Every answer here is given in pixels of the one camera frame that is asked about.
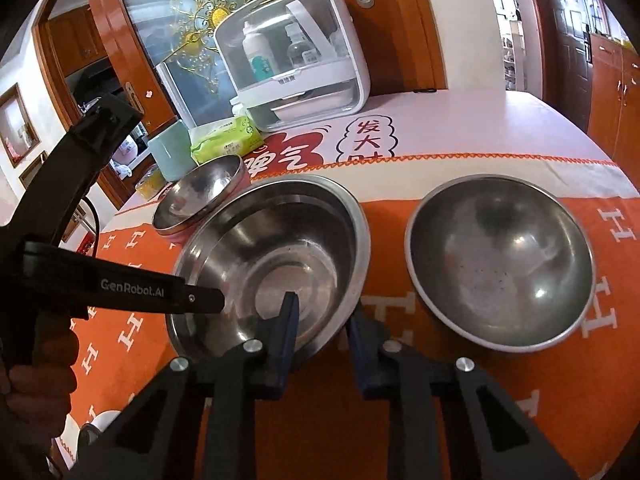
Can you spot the foil container with yellow contents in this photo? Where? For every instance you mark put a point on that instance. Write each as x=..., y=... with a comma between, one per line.
x=147, y=187

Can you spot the orange patterned blanket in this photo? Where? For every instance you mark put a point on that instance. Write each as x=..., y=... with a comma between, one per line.
x=550, y=385

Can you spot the person's left hand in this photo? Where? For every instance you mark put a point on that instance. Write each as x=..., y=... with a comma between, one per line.
x=45, y=390

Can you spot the dark wooden door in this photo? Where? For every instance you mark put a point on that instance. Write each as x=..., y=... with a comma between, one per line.
x=570, y=60

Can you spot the green tissue pack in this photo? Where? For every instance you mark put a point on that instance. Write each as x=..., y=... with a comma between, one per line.
x=225, y=140

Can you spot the pink steel-lined bowl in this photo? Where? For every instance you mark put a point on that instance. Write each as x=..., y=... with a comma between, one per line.
x=195, y=195

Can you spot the white bottle with teal label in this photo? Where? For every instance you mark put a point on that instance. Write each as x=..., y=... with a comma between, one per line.
x=260, y=60

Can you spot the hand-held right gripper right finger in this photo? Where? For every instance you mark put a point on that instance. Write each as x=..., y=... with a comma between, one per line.
x=361, y=360

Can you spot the glass door with gold ornament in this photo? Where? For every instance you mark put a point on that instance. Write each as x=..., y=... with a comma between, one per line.
x=165, y=35

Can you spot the mint green jar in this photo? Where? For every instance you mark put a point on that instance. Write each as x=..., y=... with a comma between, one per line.
x=170, y=155

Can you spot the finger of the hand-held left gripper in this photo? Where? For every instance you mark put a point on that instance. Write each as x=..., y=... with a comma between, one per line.
x=125, y=287

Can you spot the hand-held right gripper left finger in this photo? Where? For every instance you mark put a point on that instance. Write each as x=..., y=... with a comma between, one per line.
x=286, y=332

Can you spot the white sterilizer box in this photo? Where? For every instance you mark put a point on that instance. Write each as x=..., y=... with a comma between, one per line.
x=345, y=85

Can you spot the wooden picture frame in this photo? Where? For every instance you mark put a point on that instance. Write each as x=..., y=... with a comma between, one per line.
x=15, y=125

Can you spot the stainless steel bowl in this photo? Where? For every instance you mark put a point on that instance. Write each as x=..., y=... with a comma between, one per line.
x=500, y=260

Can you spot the white red printed table cover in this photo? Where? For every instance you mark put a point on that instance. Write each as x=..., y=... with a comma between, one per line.
x=475, y=125

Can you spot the brown steel-lined bowl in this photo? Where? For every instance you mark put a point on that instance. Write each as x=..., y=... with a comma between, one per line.
x=300, y=240

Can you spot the wooden cabinets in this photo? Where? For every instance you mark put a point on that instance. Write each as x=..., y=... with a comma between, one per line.
x=615, y=100

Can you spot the clear plastic bottle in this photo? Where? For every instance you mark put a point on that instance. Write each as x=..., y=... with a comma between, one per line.
x=302, y=52

